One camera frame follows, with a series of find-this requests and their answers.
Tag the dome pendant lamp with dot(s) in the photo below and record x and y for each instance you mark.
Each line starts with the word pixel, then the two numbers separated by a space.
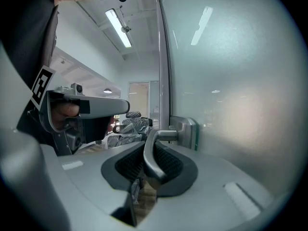
pixel 107 90

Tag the person's left hand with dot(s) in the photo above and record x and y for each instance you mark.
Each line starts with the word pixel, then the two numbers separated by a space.
pixel 65 111

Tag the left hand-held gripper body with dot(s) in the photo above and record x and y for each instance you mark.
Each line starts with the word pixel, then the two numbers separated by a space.
pixel 44 85

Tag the wooden framed doorway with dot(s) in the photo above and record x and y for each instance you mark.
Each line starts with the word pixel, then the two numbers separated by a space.
pixel 138 97

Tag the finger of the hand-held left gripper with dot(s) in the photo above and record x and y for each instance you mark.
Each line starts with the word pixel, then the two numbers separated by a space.
pixel 108 107
pixel 96 129

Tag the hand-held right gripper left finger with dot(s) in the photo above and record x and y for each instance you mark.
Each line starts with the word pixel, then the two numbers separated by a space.
pixel 86 177

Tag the frosted glass door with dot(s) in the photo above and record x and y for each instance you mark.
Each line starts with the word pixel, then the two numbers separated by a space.
pixel 228 68

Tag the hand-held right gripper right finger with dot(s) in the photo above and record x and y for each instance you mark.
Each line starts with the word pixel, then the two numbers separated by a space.
pixel 204 189

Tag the plastic-wrapped black office chair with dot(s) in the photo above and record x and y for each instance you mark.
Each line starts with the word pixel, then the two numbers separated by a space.
pixel 134 123
pixel 120 139

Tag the round ceiling sensor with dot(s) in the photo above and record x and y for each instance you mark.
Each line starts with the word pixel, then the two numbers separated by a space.
pixel 125 28

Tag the long fluorescent ceiling light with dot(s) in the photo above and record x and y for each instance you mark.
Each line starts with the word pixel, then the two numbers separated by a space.
pixel 118 28

